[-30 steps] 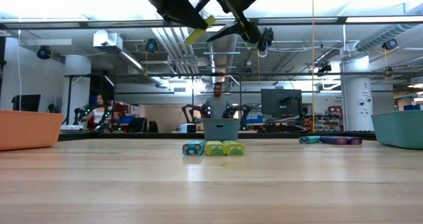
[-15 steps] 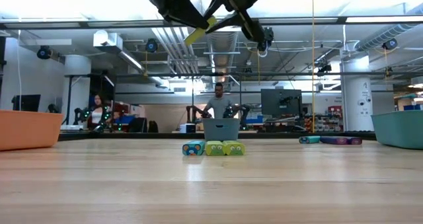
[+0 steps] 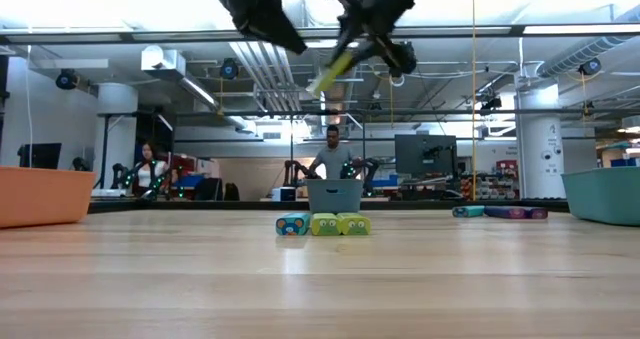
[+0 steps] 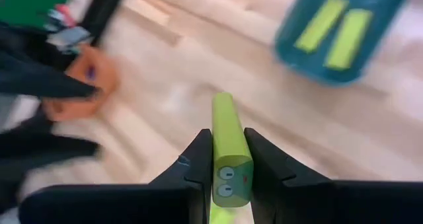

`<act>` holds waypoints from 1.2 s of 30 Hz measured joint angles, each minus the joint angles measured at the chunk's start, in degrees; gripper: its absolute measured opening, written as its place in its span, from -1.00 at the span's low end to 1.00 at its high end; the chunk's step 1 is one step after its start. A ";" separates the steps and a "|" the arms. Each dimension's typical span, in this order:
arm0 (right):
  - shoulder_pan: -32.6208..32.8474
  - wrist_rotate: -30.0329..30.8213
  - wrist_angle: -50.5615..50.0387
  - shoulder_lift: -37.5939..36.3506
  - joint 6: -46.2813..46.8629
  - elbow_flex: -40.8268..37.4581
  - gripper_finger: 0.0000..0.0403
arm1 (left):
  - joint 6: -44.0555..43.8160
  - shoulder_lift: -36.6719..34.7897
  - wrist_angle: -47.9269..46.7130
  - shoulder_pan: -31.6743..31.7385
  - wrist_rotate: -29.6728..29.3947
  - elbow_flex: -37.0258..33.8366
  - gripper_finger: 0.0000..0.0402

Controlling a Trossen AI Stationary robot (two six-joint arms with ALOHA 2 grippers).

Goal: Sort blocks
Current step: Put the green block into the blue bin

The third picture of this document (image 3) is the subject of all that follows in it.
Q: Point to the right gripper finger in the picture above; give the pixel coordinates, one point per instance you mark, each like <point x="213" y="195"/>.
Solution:
<point x="342" y="41"/>
<point x="372" y="50"/>

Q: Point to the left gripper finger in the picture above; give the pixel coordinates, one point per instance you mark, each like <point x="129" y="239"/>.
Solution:
<point x="282" y="21"/>
<point x="265" y="31"/>

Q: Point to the yellow-green marker pen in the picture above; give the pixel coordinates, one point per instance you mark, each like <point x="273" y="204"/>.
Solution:
<point x="329" y="75"/>

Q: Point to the yellow-green frog-face block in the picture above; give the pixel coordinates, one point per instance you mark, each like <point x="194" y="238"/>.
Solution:
<point x="355" y="225"/>
<point x="326" y="225"/>

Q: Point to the teal mouse-face block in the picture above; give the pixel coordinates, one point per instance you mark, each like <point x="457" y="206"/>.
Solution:
<point x="293" y="225"/>
<point x="468" y="212"/>

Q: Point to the neighbour station robot arm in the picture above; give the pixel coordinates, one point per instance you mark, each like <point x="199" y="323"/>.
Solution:
<point x="157" y="186"/>
<point x="370" y="171"/>
<point x="122" y="174"/>
<point x="295" y="169"/>

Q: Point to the white ceiling air unit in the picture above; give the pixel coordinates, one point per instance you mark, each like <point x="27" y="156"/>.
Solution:
<point x="162" y="59"/>

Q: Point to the large black monitor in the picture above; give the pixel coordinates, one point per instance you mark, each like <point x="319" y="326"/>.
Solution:
<point x="425" y="154"/>

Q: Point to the person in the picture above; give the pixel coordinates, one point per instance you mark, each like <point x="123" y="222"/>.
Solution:
<point x="334" y="161"/>
<point x="148" y="173"/>

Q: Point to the small slate-blue plastic bin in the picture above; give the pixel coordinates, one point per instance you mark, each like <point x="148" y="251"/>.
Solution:
<point x="334" y="196"/>

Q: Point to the shelf with coloured bins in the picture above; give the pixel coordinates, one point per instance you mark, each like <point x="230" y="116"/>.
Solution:
<point x="187" y="163"/>

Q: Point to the small white box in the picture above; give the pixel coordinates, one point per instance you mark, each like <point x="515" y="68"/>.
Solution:
<point x="285" y="194"/>

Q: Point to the black bag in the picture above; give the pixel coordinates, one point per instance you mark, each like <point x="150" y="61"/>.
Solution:
<point x="231" y="193"/>

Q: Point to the black office chair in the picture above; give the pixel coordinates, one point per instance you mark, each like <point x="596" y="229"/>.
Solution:
<point x="209" y="190"/>

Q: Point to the shelf with small parts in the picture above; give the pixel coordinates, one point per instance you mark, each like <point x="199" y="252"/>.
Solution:
<point x="492" y="186"/>

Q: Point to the white round column with signs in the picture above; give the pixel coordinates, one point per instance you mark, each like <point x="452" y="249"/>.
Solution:
<point x="542" y="149"/>

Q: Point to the small black monitor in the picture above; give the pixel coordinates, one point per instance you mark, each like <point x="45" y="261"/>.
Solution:
<point x="40" y="156"/>

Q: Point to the large teal plastic bin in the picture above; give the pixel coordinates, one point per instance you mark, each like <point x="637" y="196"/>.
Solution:
<point x="605" y="196"/>

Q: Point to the orange plastic bin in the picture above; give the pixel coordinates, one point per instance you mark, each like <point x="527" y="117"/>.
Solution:
<point x="42" y="196"/>

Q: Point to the silver ribbed ventilation duct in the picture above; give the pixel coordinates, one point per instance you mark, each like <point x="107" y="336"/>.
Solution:
<point x="336" y="110"/>
<point x="585" y="51"/>

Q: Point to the black aluminium frame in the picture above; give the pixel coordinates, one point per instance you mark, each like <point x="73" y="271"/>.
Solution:
<point x="70" y="38"/>

